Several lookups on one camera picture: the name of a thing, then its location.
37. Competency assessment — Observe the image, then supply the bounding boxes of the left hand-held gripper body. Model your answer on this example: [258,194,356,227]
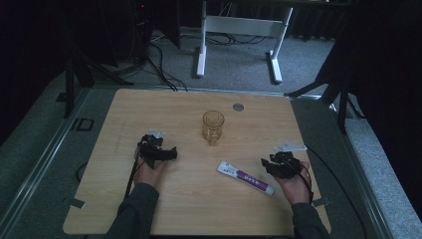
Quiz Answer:
[136,127,167,169]

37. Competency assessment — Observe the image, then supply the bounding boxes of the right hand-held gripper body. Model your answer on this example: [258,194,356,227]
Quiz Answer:
[268,141,309,180]

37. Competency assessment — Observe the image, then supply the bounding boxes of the white and purple toothpaste tube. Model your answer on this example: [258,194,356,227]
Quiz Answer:
[216,160,276,196]

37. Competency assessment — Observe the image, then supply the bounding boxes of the clear glass jar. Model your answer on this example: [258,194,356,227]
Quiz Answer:
[201,110,226,146]

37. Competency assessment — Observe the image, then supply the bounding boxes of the person's right hand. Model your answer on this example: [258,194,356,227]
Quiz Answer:
[274,160,314,206]

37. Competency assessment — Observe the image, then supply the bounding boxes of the person's left hand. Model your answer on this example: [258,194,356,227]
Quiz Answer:
[133,154,167,191]

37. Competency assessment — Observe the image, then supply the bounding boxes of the black metal stand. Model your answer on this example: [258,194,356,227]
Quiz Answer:
[284,46,366,135]
[55,39,134,120]

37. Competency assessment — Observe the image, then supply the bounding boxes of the black computer tower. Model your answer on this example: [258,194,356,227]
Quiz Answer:
[127,0,155,64]

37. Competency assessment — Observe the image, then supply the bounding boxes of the left hand-held gripper cable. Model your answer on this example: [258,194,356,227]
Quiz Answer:
[123,140,144,201]

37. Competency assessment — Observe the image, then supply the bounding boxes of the grey metal table bracket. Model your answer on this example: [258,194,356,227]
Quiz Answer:
[312,196,332,208]
[62,196,87,210]

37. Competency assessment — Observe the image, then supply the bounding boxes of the black square floor frame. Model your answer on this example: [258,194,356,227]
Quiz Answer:
[70,117,96,132]

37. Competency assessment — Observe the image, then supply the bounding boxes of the black floor cables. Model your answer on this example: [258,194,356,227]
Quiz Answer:
[112,31,270,93]

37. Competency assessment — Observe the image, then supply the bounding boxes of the aluminium floor rail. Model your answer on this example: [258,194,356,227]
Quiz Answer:
[0,87,93,233]
[288,93,396,239]

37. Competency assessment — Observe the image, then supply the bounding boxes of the white metal desk frame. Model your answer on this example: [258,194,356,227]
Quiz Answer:
[195,0,295,85]

